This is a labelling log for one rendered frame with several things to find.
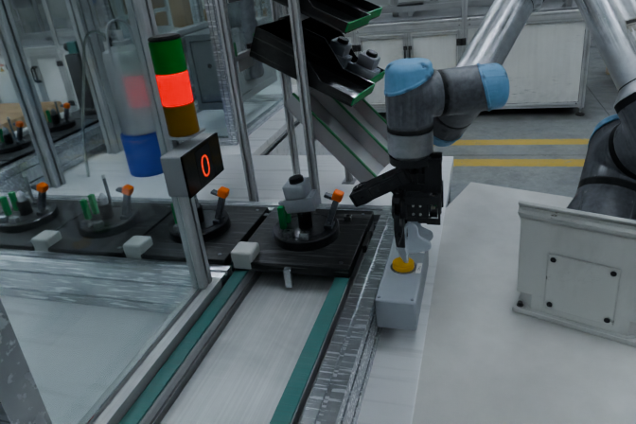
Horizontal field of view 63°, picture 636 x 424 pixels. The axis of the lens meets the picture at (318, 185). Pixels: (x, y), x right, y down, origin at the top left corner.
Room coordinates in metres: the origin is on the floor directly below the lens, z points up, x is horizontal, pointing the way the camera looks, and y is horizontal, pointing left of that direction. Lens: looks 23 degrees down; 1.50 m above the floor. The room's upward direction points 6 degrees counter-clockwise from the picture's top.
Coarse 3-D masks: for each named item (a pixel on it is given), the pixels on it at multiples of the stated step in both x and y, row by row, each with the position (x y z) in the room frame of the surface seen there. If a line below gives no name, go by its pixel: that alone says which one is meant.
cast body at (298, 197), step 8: (296, 176) 0.98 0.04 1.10; (288, 184) 0.97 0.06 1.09; (296, 184) 0.96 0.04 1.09; (304, 184) 0.96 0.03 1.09; (288, 192) 0.96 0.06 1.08; (296, 192) 0.95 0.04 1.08; (304, 192) 0.95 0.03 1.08; (312, 192) 0.97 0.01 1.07; (288, 200) 0.96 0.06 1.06; (296, 200) 0.95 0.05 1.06; (304, 200) 0.95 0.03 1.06; (312, 200) 0.94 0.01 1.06; (320, 200) 0.98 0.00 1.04; (288, 208) 0.96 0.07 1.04; (296, 208) 0.95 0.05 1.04; (304, 208) 0.95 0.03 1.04; (312, 208) 0.94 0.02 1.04
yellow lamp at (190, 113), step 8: (192, 104) 0.83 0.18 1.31; (168, 112) 0.81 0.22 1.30; (176, 112) 0.81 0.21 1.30; (184, 112) 0.81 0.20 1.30; (192, 112) 0.82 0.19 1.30; (168, 120) 0.81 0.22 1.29; (176, 120) 0.81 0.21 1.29; (184, 120) 0.81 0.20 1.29; (192, 120) 0.82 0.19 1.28; (168, 128) 0.82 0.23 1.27; (176, 128) 0.81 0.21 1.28; (184, 128) 0.81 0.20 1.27; (192, 128) 0.82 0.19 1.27; (176, 136) 0.81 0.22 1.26
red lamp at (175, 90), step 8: (184, 72) 0.82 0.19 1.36; (160, 80) 0.81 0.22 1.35; (168, 80) 0.81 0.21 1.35; (176, 80) 0.81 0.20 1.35; (184, 80) 0.82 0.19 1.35; (160, 88) 0.81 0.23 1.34; (168, 88) 0.81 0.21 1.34; (176, 88) 0.81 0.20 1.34; (184, 88) 0.82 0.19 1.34; (160, 96) 0.82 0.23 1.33; (168, 96) 0.81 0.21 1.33; (176, 96) 0.81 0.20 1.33; (184, 96) 0.81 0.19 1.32; (192, 96) 0.83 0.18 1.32; (168, 104) 0.81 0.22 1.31; (176, 104) 0.81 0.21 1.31; (184, 104) 0.81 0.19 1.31
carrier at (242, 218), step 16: (208, 208) 1.11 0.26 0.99; (224, 208) 1.15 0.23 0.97; (240, 208) 1.14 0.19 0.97; (256, 208) 1.13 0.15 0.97; (208, 224) 1.03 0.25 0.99; (224, 224) 1.03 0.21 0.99; (240, 224) 1.05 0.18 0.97; (256, 224) 1.06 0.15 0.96; (208, 240) 0.99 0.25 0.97; (224, 240) 0.99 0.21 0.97; (240, 240) 0.98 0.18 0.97; (208, 256) 0.92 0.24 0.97; (224, 256) 0.92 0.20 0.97
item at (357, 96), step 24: (264, 24) 1.28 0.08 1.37; (288, 24) 1.35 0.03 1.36; (264, 48) 1.24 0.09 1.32; (288, 48) 1.21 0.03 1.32; (312, 48) 1.32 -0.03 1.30; (288, 72) 1.22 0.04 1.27; (312, 72) 1.18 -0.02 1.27; (336, 72) 1.30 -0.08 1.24; (336, 96) 1.16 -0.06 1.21; (360, 96) 1.17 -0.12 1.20
